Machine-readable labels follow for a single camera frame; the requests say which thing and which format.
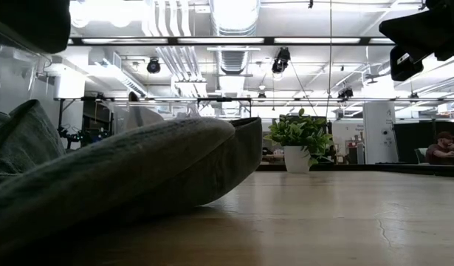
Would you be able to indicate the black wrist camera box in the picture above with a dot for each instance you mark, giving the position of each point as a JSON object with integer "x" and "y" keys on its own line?
{"x": 405, "y": 66}

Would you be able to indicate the black background robot equipment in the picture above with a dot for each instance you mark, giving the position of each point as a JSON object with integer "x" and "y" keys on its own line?
{"x": 82, "y": 134}

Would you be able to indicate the black overhead camera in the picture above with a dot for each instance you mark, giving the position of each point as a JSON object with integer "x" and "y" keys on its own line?
{"x": 281, "y": 61}

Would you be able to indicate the black round ceiling fixture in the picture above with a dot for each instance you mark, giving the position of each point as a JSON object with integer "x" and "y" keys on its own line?
{"x": 153, "y": 66}

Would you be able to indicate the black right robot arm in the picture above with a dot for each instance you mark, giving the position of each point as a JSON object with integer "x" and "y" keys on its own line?
{"x": 444, "y": 3}

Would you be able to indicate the silver ventilation duct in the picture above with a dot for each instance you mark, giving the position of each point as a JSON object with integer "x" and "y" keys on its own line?
{"x": 234, "y": 22}

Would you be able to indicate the dark partition panel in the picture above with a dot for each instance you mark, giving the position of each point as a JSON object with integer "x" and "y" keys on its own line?
{"x": 411, "y": 136}

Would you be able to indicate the black overhead frame beam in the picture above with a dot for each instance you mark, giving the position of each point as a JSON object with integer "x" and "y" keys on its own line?
{"x": 267, "y": 40}

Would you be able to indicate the black table edge rail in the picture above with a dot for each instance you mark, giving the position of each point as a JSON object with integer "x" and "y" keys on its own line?
{"x": 359, "y": 168}

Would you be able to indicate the clear acrylic stand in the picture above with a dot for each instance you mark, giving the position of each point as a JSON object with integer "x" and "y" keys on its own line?
{"x": 12, "y": 74}

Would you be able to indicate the soft fabric hat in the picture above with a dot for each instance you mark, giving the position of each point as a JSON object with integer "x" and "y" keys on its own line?
{"x": 101, "y": 166}

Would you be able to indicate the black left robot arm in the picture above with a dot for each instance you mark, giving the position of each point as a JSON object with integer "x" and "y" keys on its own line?
{"x": 27, "y": 22}

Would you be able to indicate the white plant pot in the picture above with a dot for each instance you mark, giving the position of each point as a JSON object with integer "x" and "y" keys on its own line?
{"x": 296, "y": 159}

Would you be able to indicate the white column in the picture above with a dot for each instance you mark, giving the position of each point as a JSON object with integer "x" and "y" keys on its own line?
{"x": 379, "y": 129}

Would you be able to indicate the person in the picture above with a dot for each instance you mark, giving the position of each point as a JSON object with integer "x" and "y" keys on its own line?
{"x": 442, "y": 149}

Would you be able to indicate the thin black frame rail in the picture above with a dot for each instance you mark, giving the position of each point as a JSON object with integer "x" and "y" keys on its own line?
{"x": 226, "y": 99}

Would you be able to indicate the green leafy plant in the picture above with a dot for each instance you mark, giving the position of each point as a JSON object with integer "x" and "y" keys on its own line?
{"x": 300, "y": 131}

